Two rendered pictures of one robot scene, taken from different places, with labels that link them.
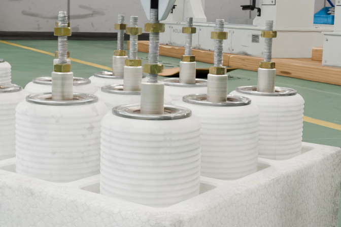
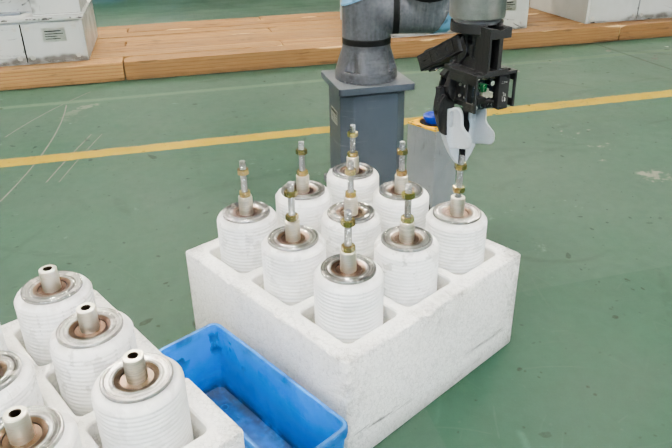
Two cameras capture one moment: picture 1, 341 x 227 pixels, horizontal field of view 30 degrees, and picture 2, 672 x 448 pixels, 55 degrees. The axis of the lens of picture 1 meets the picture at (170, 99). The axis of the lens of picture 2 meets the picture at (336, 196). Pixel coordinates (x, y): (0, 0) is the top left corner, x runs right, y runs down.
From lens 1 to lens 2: 116 cm
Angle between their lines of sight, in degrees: 75
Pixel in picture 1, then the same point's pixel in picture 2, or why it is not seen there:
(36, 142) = (434, 269)
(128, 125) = (483, 224)
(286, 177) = not seen: hidden behind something
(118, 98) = (376, 221)
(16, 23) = not seen: outside the picture
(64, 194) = (475, 280)
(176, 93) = (327, 200)
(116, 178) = (478, 254)
